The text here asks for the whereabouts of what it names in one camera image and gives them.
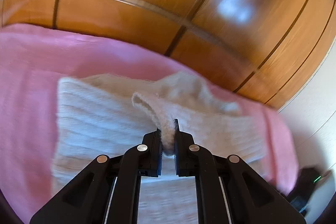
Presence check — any wooden panelled headboard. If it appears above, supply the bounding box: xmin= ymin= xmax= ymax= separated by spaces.
xmin=1 ymin=0 xmax=335 ymax=109

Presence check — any cream knitted sweater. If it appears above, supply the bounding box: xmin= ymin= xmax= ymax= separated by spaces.
xmin=51 ymin=72 xmax=266 ymax=223

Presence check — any pink bedspread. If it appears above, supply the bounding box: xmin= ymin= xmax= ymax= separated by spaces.
xmin=1 ymin=24 xmax=298 ymax=223

